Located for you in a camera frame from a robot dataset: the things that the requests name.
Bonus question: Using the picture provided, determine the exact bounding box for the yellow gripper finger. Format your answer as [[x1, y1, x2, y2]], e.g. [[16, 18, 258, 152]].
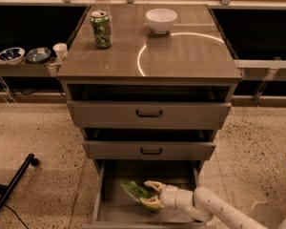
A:
[[139, 196, 163, 212], [144, 180, 166, 193]]

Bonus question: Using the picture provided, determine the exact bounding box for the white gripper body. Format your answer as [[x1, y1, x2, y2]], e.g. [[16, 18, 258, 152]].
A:
[[159, 185, 194, 210]]

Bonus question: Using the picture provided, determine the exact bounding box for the green rice chip bag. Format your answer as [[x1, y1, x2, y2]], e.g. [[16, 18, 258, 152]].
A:
[[119, 181, 153, 204]]

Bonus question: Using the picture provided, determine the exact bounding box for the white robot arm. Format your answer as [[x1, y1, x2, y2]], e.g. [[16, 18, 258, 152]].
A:
[[140, 181, 268, 229]]

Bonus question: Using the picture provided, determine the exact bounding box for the bottom grey drawer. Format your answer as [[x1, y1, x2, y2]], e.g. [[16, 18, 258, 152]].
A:
[[83, 159, 215, 229]]

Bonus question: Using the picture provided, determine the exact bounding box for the grey drawer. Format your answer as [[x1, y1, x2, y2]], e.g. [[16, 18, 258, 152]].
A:
[[83, 140, 215, 160], [67, 100, 231, 130], [83, 159, 215, 229]]

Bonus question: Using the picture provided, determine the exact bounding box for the middle grey drawer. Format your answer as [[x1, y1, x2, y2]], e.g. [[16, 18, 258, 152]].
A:
[[83, 140, 215, 160]]

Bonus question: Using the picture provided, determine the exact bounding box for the grey drawer cabinet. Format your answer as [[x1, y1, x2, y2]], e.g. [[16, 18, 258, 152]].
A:
[[56, 3, 243, 229]]

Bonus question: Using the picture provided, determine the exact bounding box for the top grey drawer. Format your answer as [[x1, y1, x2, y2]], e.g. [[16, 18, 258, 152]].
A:
[[67, 100, 231, 130]]

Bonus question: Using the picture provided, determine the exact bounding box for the black stand leg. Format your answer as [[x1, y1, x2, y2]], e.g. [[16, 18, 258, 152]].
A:
[[0, 154, 39, 211]]

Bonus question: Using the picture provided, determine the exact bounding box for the white bowl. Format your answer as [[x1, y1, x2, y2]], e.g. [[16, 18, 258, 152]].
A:
[[146, 9, 177, 34]]

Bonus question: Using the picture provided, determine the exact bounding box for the white paper cup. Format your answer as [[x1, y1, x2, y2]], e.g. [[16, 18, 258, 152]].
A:
[[52, 43, 68, 62]]

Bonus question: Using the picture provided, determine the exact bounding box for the green soda can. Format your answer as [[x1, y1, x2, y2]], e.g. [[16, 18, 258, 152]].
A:
[[91, 10, 112, 49]]

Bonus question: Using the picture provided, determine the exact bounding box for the dark blue bowl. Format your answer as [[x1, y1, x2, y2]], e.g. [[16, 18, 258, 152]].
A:
[[26, 47, 51, 64]]

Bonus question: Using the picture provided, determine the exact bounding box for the blue patterned bowl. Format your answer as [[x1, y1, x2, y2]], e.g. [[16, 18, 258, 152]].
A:
[[0, 47, 25, 65]]

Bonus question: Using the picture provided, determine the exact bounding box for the black floor cable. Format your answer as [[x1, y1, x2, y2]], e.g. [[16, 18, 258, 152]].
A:
[[0, 196, 31, 229]]

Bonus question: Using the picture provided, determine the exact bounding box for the white cable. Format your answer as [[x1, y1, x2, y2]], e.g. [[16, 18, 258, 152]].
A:
[[0, 60, 17, 104]]

